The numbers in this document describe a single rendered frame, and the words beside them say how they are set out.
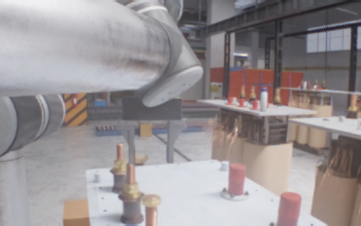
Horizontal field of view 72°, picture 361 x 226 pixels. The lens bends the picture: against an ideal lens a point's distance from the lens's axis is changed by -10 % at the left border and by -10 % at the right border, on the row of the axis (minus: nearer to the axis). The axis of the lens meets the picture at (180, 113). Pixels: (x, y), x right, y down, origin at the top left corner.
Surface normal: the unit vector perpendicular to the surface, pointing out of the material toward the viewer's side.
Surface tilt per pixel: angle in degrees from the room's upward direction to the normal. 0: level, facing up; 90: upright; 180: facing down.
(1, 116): 85
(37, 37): 104
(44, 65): 123
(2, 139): 91
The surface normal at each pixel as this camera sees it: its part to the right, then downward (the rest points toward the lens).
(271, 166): 0.34, 0.12
